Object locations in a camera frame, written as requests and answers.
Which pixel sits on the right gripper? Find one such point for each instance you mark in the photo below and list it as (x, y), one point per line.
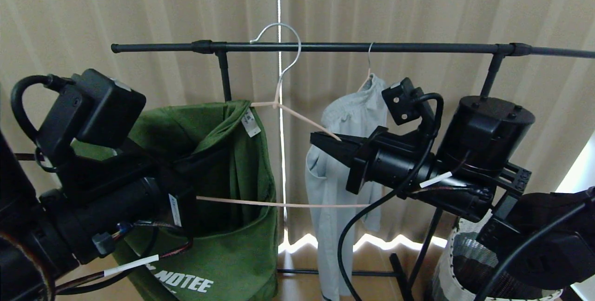
(399, 166)

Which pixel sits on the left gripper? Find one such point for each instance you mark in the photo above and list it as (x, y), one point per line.
(116, 217)

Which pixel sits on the pale grey shorts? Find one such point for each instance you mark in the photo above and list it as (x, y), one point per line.
(334, 212)

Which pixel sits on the pink clothes hanger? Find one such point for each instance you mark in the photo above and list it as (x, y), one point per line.
(297, 52)
(369, 59)

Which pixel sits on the green long-sleeved shirt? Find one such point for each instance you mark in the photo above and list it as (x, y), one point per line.
(232, 254)

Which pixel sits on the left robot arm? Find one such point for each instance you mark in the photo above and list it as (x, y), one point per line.
(18, 245)

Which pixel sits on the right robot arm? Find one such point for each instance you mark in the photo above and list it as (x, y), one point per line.
(488, 129)

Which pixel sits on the black clothes rack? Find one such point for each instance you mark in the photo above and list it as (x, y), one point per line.
(372, 47)

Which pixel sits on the white laundry basket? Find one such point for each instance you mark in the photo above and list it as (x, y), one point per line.
(446, 282)

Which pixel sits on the beige curtain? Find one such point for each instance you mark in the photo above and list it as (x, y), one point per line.
(93, 3)

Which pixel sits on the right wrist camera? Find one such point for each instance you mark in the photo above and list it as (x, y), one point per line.
(404, 101)

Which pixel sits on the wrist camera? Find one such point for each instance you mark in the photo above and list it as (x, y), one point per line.
(404, 101)
(107, 105)

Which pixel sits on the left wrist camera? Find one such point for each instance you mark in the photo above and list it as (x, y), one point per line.
(107, 105)

